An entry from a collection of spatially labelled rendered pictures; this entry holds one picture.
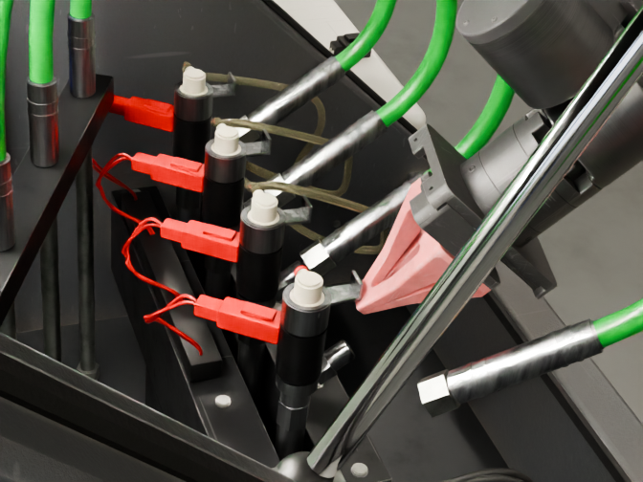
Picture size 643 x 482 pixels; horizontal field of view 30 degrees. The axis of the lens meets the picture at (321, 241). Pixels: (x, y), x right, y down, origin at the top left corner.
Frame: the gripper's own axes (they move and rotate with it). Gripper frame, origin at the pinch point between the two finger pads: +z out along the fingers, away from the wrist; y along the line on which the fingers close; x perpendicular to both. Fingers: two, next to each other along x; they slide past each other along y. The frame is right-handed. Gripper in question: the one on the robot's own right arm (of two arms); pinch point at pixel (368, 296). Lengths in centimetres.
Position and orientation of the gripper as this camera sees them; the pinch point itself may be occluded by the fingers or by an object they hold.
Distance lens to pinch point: 69.9
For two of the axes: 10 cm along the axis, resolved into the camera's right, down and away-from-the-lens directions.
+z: -7.4, 5.8, 3.5
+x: 1.2, 6.3, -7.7
